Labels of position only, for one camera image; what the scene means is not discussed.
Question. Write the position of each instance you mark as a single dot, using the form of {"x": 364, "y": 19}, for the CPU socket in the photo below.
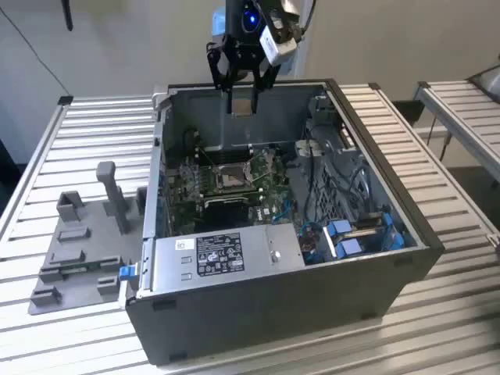
{"x": 230, "y": 177}

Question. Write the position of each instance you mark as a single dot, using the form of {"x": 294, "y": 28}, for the dark tray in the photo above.
{"x": 488, "y": 80}

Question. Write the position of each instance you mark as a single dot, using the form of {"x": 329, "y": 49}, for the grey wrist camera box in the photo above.
{"x": 283, "y": 50}

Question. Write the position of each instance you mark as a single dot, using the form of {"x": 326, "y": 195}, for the silver power supply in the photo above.
{"x": 218, "y": 254}

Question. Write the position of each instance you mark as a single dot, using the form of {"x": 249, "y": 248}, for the grey parts rack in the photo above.
{"x": 78, "y": 250}

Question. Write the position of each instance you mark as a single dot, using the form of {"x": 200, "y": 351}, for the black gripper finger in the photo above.
{"x": 216, "y": 66}
{"x": 266, "y": 80}

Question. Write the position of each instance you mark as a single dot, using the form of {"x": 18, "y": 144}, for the metal slat side table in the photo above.
{"x": 465, "y": 105}

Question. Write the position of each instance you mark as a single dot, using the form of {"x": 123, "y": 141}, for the dark grey PC case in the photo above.
{"x": 273, "y": 312}

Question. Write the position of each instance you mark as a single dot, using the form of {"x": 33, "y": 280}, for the blue disk carrier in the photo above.
{"x": 349, "y": 248}
{"x": 340, "y": 227}

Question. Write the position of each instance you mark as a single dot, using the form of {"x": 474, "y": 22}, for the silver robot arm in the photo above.
{"x": 218, "y": 24}

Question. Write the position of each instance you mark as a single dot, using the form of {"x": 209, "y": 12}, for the grey drive cage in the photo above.
{"x": 324, "y": 183}

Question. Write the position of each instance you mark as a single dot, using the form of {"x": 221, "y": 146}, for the green motherboard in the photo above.
{"x": 273, "y": 183}

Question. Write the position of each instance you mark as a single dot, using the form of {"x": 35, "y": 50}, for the dark wrist camera mount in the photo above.
{"x": 285, "y": 19}

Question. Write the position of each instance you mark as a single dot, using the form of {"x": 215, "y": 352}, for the small square CPU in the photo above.
{"x": 242, "y": 108}

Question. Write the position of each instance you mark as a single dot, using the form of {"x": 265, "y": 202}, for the blue case latch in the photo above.
{"x": 125, "y": 272}

